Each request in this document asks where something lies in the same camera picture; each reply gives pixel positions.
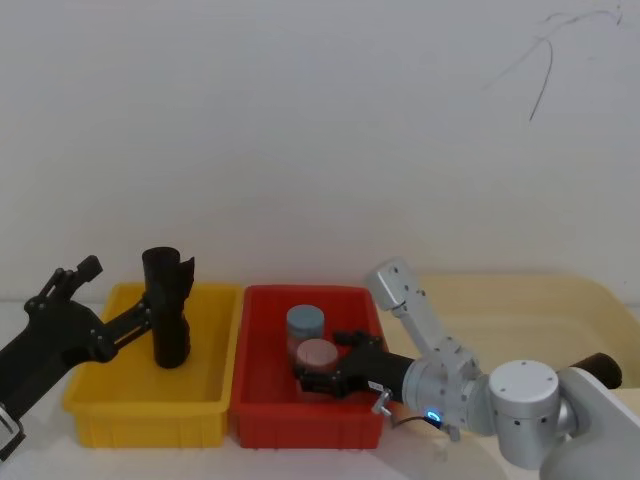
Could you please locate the cream plastic tray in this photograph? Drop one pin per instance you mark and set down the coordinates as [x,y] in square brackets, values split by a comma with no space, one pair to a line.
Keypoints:
[520,320]

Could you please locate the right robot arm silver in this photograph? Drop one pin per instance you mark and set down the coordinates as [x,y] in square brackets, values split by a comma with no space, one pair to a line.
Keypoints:
[522,395]

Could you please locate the yellow plastic bin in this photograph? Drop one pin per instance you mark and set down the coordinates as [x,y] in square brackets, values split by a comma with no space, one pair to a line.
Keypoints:
[150,385]

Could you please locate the black cylinder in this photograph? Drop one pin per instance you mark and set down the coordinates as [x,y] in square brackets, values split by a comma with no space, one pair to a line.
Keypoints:
[597,367]
[167,310]

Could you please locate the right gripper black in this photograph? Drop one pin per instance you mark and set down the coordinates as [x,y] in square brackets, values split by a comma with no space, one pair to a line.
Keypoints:
[380,370]

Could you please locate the clear jar with blue lid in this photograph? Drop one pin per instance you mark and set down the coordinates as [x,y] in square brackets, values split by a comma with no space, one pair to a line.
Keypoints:
[305,322]

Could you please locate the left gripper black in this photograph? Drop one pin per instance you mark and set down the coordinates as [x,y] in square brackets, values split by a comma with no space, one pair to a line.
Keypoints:
[55,335]

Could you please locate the red plastic bin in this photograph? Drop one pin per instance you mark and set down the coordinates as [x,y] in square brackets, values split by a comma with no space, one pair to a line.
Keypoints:
[305,420]

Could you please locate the clear jar with pink lid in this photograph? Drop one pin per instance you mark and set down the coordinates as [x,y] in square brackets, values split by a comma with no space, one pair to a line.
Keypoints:
[316,354]

